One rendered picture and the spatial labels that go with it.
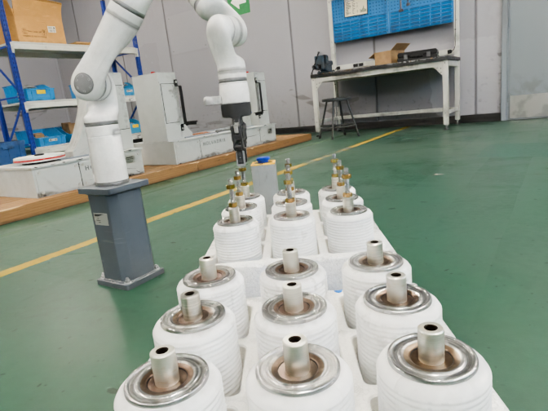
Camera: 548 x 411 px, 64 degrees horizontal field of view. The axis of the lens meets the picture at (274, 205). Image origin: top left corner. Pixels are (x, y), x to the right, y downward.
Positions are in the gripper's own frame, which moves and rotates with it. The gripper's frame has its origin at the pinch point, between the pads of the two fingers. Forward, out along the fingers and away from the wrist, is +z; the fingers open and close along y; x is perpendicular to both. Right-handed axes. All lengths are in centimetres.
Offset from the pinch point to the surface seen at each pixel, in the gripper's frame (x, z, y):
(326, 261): -16.8, 17.4, -32.5
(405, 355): -19, 10, -77
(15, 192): 155, 25, 151
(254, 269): -2.8, 17.9, -32.1
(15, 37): 278, -115, 418
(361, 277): -19, 10, -58
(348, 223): -21.9, 11.2, -29.7
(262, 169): -4.5, 5.0, 12.9
